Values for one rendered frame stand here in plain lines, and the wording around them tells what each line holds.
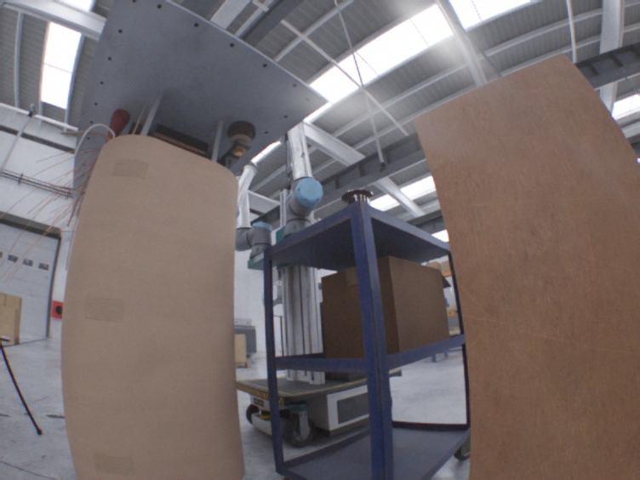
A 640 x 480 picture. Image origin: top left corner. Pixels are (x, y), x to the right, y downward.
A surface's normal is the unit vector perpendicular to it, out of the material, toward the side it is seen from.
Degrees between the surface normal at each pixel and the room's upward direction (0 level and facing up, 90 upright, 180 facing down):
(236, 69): 180
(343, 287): 90
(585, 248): 90
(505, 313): 90
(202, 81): 180
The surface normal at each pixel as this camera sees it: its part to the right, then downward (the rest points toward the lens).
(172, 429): 0.73, -0.29
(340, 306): -0.74, -0.19
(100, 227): 0.28, -0.36
